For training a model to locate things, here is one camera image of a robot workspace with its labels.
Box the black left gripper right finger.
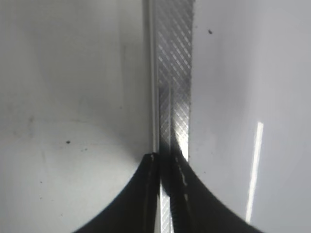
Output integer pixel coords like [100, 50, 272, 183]
[160, 145, 260, 233]

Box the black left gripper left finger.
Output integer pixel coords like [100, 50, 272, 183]
[76, 153, 160, 233]

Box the white magnetic whiteboard, aluminium frame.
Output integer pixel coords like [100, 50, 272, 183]
[147, 0, 311, 233]

